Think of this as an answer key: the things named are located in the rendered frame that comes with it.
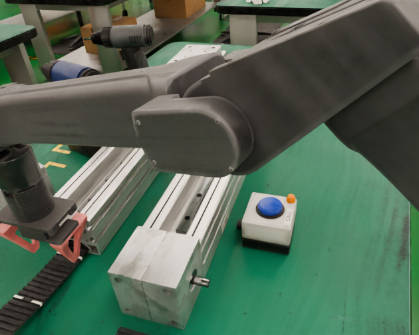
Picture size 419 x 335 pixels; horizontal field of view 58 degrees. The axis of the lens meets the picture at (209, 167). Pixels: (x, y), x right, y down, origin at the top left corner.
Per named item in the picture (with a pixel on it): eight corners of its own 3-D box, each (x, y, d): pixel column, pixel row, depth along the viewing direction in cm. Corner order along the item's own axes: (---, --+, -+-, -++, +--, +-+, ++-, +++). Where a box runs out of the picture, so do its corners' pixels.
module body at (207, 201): (204, 279, 60) (200, 242, 55) (147, 266, 63) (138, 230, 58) (284, 79, 120) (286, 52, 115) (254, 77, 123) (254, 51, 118)
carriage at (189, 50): (205, 88, 105) (203, 64, 101) (169, 86, 108) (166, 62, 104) (222, 66, 117) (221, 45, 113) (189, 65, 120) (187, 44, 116)
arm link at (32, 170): (-4, 161, 45) (36, 139, 49) (-33, 146, 49) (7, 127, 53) (16, 203, 50) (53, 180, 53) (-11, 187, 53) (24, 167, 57)
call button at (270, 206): (279, 222, 61) (280, 213, 60) (255, 218, 62) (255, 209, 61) (283, 206, 64) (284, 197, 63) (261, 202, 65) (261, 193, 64)
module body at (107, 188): (101, 255, 65) (88, 220, 60) (53, 244, 68) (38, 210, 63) (227, 75, 126) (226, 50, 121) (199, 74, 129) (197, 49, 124)
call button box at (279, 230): (288, 256, 62) (290, 228, 58) (232, 244, 65) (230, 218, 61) (295, 223, 68) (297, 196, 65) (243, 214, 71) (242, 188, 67)
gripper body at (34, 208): (26, 199, 60) (8, 161, 56) (80, 209, 57) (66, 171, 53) (-4, 227, 56) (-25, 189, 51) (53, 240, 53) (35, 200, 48)
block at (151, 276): (200, 334, 52) (193, 292, 47) (122, 313, 56) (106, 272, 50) (219, 282, 59) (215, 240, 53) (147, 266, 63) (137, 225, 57)
